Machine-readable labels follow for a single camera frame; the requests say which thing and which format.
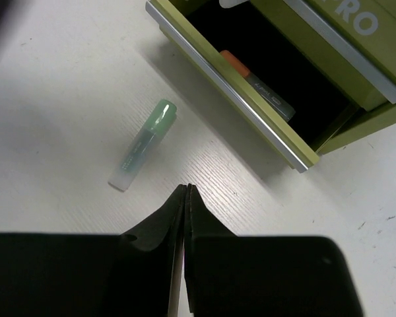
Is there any green metal drawer toolbox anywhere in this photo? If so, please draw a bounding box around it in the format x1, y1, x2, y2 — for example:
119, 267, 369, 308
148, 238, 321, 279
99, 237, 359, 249
145, 1, 396, 172

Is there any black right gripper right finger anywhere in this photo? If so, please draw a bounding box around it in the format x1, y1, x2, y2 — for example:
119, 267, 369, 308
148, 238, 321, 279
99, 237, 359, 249
184, 185, 364, 316

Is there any green cap highlighter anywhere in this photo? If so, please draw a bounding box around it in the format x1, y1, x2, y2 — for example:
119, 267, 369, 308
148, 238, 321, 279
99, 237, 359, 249
108, 99, 177, 192

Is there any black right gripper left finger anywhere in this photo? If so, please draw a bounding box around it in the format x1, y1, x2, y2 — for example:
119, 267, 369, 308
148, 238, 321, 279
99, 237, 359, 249
0, 185, 187, 316

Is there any orange cap highlighter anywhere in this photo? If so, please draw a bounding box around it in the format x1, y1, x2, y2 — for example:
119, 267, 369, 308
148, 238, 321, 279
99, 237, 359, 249
220, 50, 296, 122

